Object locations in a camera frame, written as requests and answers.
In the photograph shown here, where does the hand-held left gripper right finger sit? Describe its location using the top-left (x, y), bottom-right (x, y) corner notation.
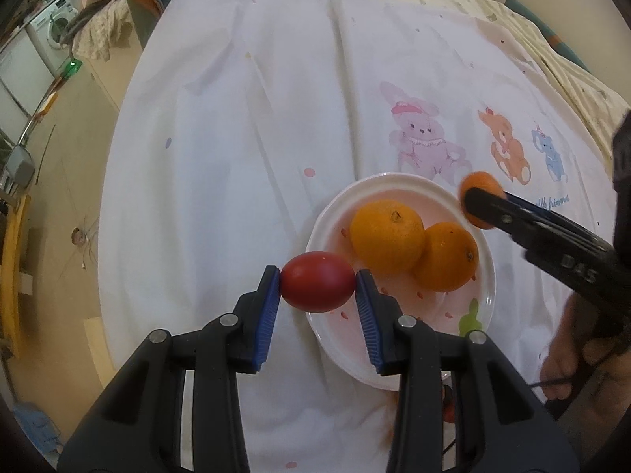
top-left (355, 269), bottom-right (580, 473)

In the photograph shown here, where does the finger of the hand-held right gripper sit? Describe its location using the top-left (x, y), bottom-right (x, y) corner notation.
top-left (463, 186), bottom-right (617, 262)
top-left (503, 191), bottom-right (577, 222)

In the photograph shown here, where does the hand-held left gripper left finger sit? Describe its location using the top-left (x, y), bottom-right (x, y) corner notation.
top-left (58, 265), bottom-right (282, 473)

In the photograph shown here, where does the small mandarin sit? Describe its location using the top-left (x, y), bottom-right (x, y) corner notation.
top-left (458, 171), bottom-right (506, 230)

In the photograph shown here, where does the white plate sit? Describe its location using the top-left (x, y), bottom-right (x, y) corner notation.
top-left (304, 172), bottom-right (496, 392)

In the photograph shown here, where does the large orange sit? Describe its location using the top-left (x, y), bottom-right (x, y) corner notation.
top-left (411, 223), bottom-right (480, 292)
top-left (349, 199), bottom-right (426, 274)

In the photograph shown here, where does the person's right hand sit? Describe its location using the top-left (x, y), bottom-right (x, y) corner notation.
top-left (540, 292), bottom-right (631, 401)

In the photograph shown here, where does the white printed blanket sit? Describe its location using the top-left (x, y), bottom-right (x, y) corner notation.
top-left (99, 0), bottom-right (622, 473)

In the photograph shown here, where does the blue bag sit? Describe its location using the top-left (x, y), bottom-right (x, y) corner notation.
top-left (12, 401), bottom-right (66, 455)

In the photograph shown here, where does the yellow wooden chair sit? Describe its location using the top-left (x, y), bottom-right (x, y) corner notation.
top-left (0, 191), bottom-right (33, 361)

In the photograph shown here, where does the green floor mop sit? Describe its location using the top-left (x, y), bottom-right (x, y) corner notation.
top-left (49, 58), bottom-right (84, 90)

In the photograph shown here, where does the teal and orange cushion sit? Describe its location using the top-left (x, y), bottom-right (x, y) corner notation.
top-left (116, 0), bottom-right (188, 51)

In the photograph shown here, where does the floral sheet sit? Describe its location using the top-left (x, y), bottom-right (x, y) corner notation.
top-left (71, 0), bottom-right (135, 61)

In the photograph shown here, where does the white kitchen cabinet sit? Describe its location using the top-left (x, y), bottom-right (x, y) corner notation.
top-left (0, 34), bottom-right (55, 119)

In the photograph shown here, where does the white washing machine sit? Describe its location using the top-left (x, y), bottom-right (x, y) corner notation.
top-left (22, 0), bottom-right (82, 65)

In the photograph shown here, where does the white floor cable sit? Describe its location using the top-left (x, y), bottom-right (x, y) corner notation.
top-left (63, 214), bottom-right (103, 273)

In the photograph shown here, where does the cream bed frame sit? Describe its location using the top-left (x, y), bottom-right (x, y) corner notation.
top-left (74, 49), bottom-right (145, 115)

